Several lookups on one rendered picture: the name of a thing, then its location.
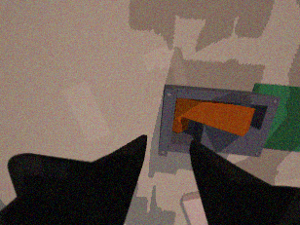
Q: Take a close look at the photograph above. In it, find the orange l-shaped part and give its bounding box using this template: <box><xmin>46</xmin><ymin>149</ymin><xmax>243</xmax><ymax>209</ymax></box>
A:
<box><xmin>172</xmin><ymin>98</ymin><xmax>255</xmax><ymax>137</ymax></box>

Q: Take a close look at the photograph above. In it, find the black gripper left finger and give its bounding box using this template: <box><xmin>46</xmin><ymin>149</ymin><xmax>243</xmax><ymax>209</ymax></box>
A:
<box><xmin>7</xmin><ymin>134</ymin><xmax>147</xmax><ymax>225</ymax></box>

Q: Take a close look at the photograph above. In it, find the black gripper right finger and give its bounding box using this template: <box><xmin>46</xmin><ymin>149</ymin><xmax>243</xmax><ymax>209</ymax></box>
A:
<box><xmin>190</xmin><ymin>140</ymin><xmax>300</xmax><ymax>225</ymax></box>

